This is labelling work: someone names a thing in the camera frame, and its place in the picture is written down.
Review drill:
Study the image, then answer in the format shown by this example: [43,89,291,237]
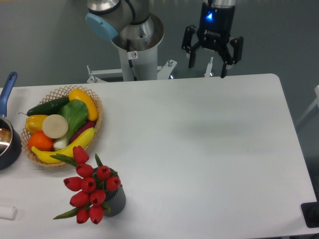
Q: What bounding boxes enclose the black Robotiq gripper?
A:
[181,1,244,78]

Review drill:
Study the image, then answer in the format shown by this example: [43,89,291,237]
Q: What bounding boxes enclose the red tulip bouquet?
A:
[52,146,111,224]

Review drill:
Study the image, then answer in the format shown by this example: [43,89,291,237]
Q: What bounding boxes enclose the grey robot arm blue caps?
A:
[85,0,244,81]

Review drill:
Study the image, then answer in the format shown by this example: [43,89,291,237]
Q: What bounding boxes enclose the dark grey ribbed vase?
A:
[90,168,126,217]

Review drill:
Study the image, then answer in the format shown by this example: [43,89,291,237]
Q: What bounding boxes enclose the white furniture leg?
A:
[296,85,319,130]

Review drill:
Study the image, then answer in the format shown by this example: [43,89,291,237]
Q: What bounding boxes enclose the yellow squash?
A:
[69,89,98,121]

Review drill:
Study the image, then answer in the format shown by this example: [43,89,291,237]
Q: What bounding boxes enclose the purple eggplant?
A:
[69,121,96,143]

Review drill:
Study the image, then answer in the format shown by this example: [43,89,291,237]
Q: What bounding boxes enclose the green bok choy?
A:
[53,100,88,151]

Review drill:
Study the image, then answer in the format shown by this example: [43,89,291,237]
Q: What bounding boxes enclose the yellow banana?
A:
[31,127,95,164]

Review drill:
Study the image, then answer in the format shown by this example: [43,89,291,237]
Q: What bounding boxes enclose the green cucumber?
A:
[19,97,69,117]

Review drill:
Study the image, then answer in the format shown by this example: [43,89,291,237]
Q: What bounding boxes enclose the beige round disc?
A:
[42,115,68,139]

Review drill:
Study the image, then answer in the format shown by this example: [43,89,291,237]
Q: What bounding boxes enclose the black device at table edge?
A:
[301,202,319,228]

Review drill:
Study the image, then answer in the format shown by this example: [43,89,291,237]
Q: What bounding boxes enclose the yellow bell pepper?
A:
[25,115,48,134]

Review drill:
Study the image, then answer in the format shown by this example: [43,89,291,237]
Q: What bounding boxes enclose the orange fruit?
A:
[28,132,53,151]

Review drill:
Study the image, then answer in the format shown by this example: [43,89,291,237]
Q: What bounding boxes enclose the white cylinder object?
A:
[0,205,18,221]

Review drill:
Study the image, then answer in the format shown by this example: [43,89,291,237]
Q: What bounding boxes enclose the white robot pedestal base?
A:
[86,37,215,84]

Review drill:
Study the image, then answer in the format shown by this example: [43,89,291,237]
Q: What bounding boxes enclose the dark saucepan blue handle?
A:
[0,72,21,170]

